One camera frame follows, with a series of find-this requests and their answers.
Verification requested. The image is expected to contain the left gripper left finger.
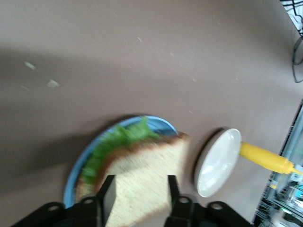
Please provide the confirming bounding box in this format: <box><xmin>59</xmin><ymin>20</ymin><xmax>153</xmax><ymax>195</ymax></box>
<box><xmin>9</xmin><ymin>174</ymin><xmax>117</xmax><ymax>227</ymax></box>

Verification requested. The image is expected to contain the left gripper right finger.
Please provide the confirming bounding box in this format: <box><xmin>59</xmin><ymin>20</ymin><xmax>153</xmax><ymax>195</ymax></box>
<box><xmin>164</xmin><ymin>175</ymin><xmax>252</xmax><ymax>227</ymax></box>

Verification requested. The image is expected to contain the brown bread slice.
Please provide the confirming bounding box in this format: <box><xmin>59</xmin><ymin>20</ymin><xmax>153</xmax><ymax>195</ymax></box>
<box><xmin>93</xmin><ymin>131</ymin><xmax>191</xmax><ymax>227</ymax></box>

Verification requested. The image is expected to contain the green lettuce leaf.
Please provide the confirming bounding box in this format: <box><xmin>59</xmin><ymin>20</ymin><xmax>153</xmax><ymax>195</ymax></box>
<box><xmin>81</xmin><ymin>115</ymin><xmax>164</xmax><ymax>185</ymax></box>

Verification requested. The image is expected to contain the yellow mustard squeeze bottle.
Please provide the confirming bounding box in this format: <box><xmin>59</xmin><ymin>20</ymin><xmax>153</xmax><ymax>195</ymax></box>
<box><xmin>238</xmin><ymin>141</ymin><xmax>303</xmax><ymax>176</ymax></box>

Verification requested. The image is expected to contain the blue round plate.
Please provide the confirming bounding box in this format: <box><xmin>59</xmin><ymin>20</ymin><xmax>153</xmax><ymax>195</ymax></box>
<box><xmin>63</xmin><ymin>115</ymin><xmax>178</xmax><ymax>209</ymax></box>

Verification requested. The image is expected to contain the beige round plate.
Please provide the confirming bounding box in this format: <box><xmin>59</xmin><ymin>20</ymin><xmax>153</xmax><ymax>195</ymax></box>
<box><xmin>193</xmin><ymin>127</ymin><xmax>242</xmax><ymax>198</ymax></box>

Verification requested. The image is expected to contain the aluminium frame profile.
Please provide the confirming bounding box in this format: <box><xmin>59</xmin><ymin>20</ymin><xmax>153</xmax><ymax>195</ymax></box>
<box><xmin>253</xmin><ymin>99</ymin><xmax>303</xmax><ymax>225</ymax></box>

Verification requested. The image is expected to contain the black looped cable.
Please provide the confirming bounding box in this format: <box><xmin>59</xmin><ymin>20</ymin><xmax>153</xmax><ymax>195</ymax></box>
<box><xmin>292</xmin><ymin>35</ymin><xmax>303</xmax><ymax>84</ymax></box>

